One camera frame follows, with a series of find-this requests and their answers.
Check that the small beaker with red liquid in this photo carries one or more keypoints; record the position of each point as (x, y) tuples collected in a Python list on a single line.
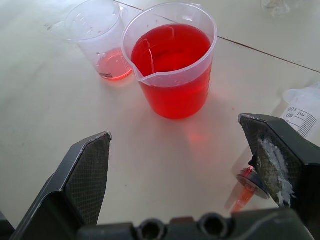
[(100, 37)]

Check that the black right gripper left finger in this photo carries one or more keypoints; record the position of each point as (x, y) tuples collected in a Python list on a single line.
[(75, 180)]

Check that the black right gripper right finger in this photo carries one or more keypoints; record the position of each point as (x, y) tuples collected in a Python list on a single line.
[(282, 160)]

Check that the crumpled clear plastic wrap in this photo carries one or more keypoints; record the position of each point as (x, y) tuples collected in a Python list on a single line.
[(277, 6)]

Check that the large beaker of red liquid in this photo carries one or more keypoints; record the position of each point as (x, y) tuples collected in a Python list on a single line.
[(172, 62)]

